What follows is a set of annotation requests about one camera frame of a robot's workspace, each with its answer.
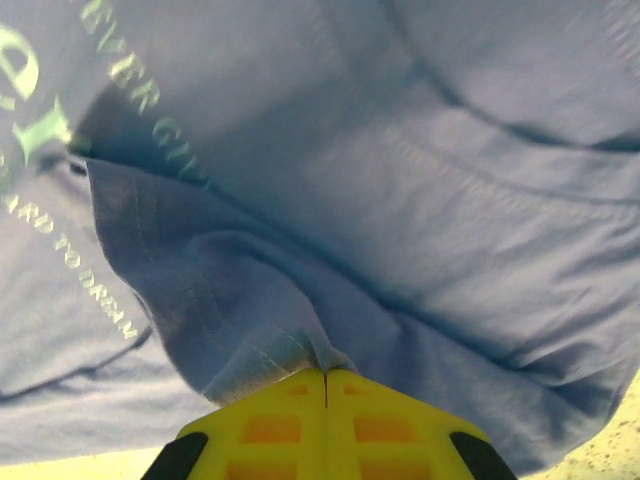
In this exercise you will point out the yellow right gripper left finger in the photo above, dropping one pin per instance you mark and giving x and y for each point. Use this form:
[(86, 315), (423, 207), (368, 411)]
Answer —
[(270, 430)]

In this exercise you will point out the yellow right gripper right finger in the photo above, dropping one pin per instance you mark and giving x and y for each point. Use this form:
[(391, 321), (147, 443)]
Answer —
[(390, 430)]

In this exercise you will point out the purple t-shirt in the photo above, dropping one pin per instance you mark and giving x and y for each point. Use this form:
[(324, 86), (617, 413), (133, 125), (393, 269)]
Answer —
[(350, 175)]

